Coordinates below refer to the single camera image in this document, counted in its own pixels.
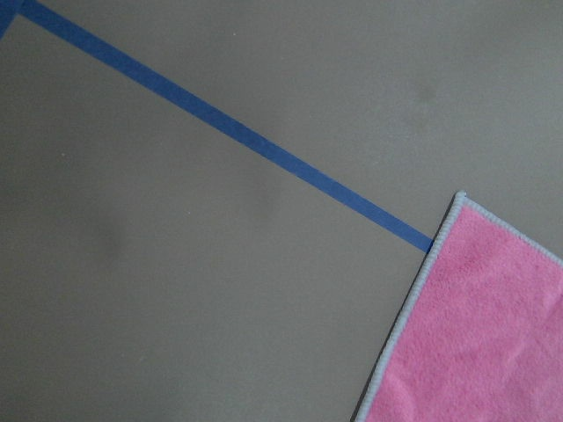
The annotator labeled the pink and grey towel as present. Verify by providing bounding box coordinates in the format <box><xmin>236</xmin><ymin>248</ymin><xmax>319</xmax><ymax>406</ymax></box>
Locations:
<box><xmin>355</xmin><ymin>192</ymin><xmax>562</xmax><ymax>421</ymax></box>

